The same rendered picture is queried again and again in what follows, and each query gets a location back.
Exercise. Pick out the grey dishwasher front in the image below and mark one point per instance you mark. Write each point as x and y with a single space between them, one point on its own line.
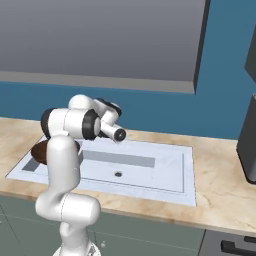
213 243

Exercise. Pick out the green base cabinet door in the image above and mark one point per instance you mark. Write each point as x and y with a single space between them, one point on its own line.
150 238
23 230

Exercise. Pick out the dark grey tall appliance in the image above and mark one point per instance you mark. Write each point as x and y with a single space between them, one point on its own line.
248 143

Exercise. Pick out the small grey cabinet knob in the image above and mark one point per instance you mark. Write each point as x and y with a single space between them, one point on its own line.
103 244

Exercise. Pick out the dark grey wall cabinet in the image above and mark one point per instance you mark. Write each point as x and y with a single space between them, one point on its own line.
252 56

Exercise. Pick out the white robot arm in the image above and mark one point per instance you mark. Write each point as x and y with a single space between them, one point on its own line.
63 166

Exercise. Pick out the white sink basin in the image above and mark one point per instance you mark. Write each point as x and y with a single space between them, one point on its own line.
150 173

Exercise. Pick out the brown wooden bowl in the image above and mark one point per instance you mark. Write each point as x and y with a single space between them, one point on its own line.
39 152

